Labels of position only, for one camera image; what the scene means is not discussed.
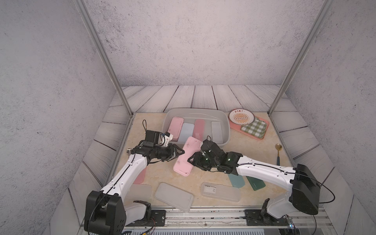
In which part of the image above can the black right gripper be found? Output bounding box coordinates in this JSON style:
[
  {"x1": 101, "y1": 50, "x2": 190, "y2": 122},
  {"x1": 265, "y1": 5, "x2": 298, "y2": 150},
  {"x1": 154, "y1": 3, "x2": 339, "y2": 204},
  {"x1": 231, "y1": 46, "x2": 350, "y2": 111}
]
[{"x1": 185, "y1": 151, "x2": 219, "y2": 172}]

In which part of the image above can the aluminium frame post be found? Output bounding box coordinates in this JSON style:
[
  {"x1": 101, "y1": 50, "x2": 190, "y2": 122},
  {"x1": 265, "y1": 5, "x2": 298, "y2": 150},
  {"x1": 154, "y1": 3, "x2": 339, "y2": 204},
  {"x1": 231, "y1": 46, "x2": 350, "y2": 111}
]
[
  {"x1": 74, "y1": 0, "x2": 133, "y2": 116},
  {"x1": 267, "y1": 0, "x2": 335, "y2": 117}
]

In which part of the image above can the aluminium front rail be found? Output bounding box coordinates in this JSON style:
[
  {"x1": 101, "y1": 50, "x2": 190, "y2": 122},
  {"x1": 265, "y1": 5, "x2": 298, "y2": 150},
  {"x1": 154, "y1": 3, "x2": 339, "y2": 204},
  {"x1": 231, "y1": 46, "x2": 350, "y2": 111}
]
[{"x1": 123, "y1": 206, "x2": 337, "y2": 235}]

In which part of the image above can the clear case with label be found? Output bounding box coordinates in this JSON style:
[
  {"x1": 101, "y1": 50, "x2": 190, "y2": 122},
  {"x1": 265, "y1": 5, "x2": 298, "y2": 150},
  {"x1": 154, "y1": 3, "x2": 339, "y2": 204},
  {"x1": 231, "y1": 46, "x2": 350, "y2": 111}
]
[{"x1": 201, "y1": 182, "x2": 241, "y2": 203}]

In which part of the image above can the pale pink pencil case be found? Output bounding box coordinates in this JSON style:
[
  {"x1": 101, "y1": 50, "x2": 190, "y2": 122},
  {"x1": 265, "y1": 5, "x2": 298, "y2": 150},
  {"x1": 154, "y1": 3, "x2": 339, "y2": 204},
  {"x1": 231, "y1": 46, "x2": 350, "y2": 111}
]
[{"x1": 173, "y1": 137, "x2": 202, "y2": 176}]

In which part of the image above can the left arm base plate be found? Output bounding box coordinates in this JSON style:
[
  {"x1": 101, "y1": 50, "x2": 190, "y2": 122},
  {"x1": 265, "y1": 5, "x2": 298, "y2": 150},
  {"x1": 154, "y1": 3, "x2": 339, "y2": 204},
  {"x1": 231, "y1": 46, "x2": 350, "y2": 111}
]
[{"x1": 126, "y1": 210, "x2": 166, "y2": 227}]

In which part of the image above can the grey plastic storage box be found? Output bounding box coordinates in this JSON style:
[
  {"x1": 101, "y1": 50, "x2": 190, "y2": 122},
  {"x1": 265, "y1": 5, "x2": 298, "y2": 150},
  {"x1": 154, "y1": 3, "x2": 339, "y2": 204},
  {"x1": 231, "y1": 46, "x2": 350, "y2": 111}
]
[{"x1": 161, "y1": 108, "x2": 230, "y2": 147}]

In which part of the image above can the grey flat pencil case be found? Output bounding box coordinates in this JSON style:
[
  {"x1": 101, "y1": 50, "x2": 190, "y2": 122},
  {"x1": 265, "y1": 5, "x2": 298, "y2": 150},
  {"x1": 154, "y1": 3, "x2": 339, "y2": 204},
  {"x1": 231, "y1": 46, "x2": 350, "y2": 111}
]
[{"x1": 154, "y1": 183, "x2": 194, "y2": 212}]

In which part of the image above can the pink serving tray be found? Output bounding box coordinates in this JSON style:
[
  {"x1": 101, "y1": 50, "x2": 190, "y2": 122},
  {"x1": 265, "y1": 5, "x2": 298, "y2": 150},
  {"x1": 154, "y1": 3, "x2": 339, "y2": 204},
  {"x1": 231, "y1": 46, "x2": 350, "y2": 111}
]
[{"x1": 230, "y1": 117, "x2": 269, "y2": 140}]

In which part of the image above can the teal pencil case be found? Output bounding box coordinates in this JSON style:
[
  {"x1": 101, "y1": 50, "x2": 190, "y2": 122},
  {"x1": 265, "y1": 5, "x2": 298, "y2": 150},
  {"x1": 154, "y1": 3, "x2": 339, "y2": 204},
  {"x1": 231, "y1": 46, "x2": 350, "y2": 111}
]
[{"x1": 228, "y1": 174, "x2": 245, "y2": 189}]

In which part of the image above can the gold spoon dark handle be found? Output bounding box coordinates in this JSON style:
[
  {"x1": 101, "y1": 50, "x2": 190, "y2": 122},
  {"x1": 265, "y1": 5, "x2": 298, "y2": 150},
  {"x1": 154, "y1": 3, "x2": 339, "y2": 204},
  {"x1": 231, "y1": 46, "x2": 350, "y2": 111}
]
[{"x1": 275, "y1": 144, "x2": 283, "y2": 165}]

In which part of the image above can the green checkered cloth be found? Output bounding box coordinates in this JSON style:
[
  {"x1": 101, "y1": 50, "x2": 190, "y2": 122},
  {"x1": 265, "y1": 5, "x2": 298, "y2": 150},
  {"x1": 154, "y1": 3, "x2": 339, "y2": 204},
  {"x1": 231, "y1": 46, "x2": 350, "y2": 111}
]
[{"x1": 240, "y1": 117, "x2": 268, "y2": 140}]

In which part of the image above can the orange patterned plate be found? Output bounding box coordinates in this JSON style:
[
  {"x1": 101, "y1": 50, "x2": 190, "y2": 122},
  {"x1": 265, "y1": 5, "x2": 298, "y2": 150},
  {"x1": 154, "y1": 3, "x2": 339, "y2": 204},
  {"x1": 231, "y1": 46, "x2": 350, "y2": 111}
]
[{"x1": 229, "y1": 109, "x2": 255, "y2": 126}]

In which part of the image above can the light blue pencil case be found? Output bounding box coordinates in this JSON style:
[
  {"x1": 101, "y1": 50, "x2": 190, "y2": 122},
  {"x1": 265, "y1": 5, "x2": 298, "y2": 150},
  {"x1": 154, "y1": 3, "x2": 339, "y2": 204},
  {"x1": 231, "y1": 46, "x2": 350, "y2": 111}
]
[{"x1": 178, "y1": 122, "x2": 194, "y2": 143}]

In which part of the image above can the aluminium frame post right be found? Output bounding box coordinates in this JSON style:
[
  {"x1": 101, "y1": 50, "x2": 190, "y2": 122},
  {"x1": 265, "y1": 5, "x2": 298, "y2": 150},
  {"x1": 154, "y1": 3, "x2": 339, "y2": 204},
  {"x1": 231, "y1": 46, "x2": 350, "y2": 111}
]
[{"x1": 267, "y1": 0, "x2": 335, "y2": 117}]

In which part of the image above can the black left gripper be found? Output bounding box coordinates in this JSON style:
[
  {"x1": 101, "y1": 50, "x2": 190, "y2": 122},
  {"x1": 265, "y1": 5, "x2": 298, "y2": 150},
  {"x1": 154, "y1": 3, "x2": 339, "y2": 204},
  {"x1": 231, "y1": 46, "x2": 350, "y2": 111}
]
[{"x1": 153, "y1": 143, "x2": 185, "y2": 162}]

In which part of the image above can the dark pink flat case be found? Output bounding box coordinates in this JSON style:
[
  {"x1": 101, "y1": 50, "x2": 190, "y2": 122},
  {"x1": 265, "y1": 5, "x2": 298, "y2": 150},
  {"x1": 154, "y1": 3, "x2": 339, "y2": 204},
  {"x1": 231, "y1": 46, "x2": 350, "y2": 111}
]
[{"x1": 133, "y1": 168, "x2": 146, "y2": 184}]

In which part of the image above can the translucent pink pencil case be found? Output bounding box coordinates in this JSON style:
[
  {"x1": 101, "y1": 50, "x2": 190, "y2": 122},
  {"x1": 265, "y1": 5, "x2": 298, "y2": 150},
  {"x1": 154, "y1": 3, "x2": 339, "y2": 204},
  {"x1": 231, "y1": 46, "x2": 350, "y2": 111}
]
[{"x1": 193, "y1": 119, "x2": 205, "y2": 141}]

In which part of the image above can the aluminium frame post left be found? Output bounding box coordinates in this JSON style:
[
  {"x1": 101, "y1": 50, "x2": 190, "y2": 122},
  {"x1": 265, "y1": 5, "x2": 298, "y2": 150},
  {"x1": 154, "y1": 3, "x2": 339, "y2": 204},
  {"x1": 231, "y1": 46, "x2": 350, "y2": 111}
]
[{"x1": 74, "y1": 0, "x2": 133, "y2": 116}]

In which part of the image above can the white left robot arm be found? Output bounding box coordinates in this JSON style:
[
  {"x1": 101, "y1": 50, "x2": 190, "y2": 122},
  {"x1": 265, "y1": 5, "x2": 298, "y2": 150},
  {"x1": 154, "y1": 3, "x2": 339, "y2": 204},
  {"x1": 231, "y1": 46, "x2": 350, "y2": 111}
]
[{"x1": 84, "y1": 144, "x2": 185, "y2": 235}]

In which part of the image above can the clear case far left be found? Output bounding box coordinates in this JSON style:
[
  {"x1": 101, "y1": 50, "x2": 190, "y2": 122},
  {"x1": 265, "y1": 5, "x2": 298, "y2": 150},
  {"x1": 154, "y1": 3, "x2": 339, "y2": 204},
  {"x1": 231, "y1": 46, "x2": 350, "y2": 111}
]
[{"x1": 123, "y1": 184, "x2": 152, "y2": 205}]

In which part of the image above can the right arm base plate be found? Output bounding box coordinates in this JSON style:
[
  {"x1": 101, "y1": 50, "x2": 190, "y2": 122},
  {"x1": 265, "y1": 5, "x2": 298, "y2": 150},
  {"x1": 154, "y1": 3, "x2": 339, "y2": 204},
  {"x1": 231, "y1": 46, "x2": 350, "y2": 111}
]
[{"x1": 243, "y1": 210, "x2": 289, "y2": 226}]

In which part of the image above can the dark green pencil case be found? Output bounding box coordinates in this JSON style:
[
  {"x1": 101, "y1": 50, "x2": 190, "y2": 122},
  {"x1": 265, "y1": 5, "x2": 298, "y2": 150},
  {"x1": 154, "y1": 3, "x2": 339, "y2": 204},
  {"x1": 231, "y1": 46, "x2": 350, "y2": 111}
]
[{"x1": 246, "y1": 176, "x2": 266, "y2": 191}]

